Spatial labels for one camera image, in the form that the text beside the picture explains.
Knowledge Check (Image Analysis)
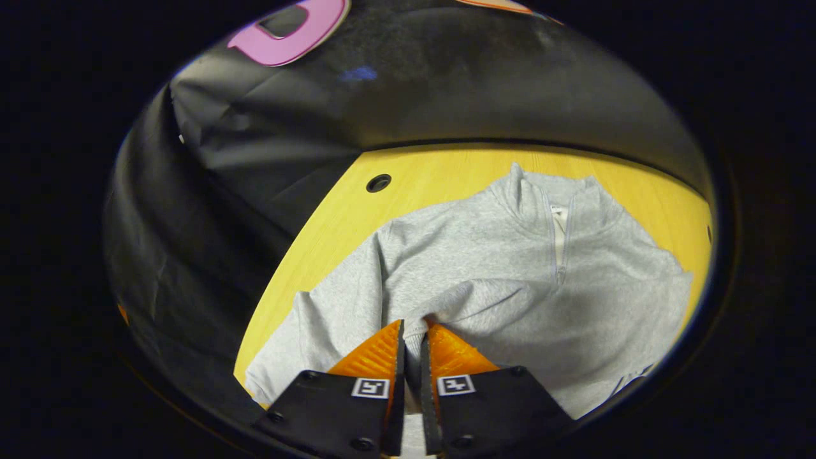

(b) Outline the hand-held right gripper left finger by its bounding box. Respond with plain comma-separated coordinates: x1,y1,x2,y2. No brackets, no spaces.
252,319,407,457

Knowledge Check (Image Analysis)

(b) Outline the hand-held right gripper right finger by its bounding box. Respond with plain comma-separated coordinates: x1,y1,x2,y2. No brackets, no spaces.
419,319,574,457

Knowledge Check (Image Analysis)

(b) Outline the grey zip-neck sweatshirt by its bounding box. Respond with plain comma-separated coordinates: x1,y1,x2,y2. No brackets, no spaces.
244,163,694,457

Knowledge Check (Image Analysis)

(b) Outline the black backdrop cloth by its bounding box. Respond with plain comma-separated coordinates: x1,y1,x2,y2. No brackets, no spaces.
102,0,715,409

